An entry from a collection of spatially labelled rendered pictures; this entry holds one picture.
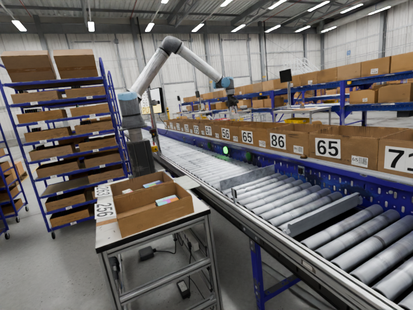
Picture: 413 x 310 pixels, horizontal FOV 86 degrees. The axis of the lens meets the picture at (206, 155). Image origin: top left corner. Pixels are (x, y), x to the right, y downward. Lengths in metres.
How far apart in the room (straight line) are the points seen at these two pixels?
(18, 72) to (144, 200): 2.14
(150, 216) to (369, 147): 1.13
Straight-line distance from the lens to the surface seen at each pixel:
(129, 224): 1.16
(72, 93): 2.94
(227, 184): 1.50
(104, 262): 1.25
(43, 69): 3.08
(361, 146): 1.37
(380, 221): 1.21
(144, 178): 1.72
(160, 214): 1.18
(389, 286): 0.90
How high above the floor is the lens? 1.33
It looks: 14 degrees down
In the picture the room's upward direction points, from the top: 8 degrees counter-clockwise
